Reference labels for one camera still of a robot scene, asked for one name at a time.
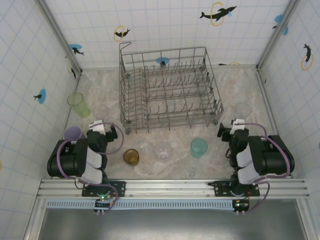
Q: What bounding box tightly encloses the grey wire dish rack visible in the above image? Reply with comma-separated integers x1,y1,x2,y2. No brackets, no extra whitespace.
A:
118,41,225,136

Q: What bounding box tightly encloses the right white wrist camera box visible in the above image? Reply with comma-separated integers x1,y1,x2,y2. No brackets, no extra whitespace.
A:
229,118,247,131

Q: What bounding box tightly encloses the tall green plastic cup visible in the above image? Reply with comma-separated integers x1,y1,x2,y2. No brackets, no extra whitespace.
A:
66,92,91,118

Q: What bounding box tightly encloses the small dolphin yellow ring sticker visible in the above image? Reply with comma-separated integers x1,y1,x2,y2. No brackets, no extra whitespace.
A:
113,24,131,42

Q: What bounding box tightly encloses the aluminium mounting rail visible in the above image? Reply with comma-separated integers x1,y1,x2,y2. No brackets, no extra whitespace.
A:
36,177,312,200

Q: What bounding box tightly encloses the black fish yellow ring sticker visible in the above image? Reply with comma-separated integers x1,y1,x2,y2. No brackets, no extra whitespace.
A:
67,61,77,80

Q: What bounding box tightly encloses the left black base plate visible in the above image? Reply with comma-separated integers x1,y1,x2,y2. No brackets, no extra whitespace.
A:
81,180,126,198

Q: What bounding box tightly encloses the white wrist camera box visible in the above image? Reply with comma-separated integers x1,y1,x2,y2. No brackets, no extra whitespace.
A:
88,119,108,135
229,118,247,131

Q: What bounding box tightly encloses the blue circle shark sticker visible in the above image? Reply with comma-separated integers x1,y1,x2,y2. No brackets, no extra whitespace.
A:
68,43,85,56

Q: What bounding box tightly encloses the light blue whale sticker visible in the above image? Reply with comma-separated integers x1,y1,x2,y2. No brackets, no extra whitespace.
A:
271,13,289,36

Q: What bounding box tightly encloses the aluminium side rail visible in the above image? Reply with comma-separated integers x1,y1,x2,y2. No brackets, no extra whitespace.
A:
50,72,83,180
256,66,294,180

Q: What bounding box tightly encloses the amber plastic cup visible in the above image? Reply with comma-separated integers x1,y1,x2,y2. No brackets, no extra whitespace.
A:
122,148,140,165

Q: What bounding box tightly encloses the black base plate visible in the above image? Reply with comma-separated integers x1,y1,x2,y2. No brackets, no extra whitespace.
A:
207,180,261,198
81,180,126,198

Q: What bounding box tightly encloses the left aluminium corner post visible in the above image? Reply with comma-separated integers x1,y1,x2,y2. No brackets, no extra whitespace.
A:
36,0,84,77

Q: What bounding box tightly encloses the slotted white cable duct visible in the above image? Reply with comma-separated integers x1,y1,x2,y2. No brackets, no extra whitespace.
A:
46,199,237,210

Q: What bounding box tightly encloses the wide round clear cup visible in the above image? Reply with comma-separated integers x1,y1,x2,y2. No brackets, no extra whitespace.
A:
153,142,173,161

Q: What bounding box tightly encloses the right aluminium side rail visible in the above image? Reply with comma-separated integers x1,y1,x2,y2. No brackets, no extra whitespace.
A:
256,66,294,180

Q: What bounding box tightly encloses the seahorse yellow ring sticker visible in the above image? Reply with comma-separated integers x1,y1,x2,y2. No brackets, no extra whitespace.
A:
300,43,315,71

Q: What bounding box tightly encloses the purple plastic cup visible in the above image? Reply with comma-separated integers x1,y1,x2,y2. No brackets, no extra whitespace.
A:
63,126,86,141

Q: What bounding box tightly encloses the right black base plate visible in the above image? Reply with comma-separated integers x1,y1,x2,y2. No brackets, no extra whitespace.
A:
207,180,261,198

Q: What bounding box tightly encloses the right controller circuit board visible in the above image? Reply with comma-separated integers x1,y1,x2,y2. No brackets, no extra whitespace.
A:
231,198,251,215

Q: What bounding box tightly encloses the left aluminium side rail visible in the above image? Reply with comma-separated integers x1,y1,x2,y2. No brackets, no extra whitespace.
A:
50,72,83,180

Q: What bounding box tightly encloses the left controller circuit board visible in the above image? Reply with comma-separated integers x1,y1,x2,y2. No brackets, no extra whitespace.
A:
93,192,117,215

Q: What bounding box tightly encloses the aluminium corner post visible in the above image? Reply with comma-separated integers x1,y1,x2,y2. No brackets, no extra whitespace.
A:
36,0,84,77
255,0,302,72

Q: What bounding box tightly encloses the controller circuit board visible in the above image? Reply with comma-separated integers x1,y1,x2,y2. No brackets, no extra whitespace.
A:
93,192,117,215
231,198,251,215

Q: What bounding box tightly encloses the right aluminium corner post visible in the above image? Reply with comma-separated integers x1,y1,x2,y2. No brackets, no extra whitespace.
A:
255,0,302,72

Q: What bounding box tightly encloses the grey metal sheet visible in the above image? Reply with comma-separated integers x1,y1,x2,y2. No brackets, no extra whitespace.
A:
37,208,310,240

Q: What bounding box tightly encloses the blue circle fish sticker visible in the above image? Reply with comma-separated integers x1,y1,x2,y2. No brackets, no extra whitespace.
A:
33,88,47,105

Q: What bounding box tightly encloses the blue circle black animal sticker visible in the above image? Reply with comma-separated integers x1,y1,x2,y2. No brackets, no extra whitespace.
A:
155,56,171,68

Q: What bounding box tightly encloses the clear plastic cup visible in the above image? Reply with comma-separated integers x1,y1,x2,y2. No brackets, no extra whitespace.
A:
92,104,110,120
234,101,252,118

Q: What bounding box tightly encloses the large dolphins yellow ring sticker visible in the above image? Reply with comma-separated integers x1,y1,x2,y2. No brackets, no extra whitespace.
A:
199,1,238,27

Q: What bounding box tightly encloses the teal plastic cup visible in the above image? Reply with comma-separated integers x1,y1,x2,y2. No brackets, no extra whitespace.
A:
190,137,209,158

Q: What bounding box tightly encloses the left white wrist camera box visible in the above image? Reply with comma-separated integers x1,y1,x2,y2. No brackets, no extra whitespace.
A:
88,119,108,135

